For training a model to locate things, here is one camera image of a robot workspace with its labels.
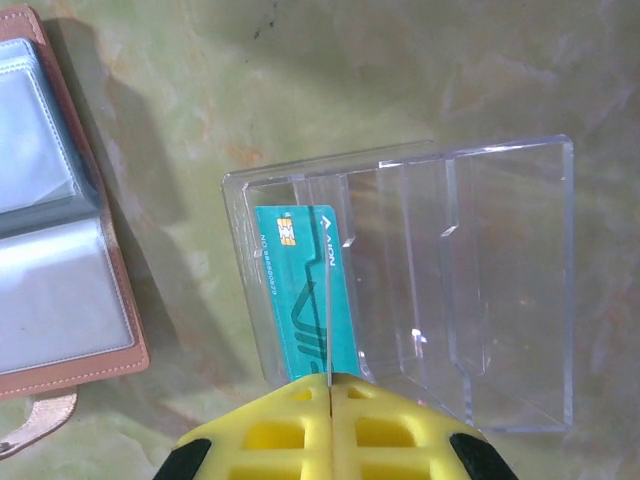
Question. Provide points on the brown leather card holder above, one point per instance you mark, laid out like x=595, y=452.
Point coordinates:
x=50, y=300

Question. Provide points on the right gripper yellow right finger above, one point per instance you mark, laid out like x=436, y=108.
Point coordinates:
x=435, y=435

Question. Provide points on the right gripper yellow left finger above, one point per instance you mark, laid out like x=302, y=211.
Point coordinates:
x=227, y=440

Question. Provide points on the green credit card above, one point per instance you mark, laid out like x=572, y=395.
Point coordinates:
x=290, y=300

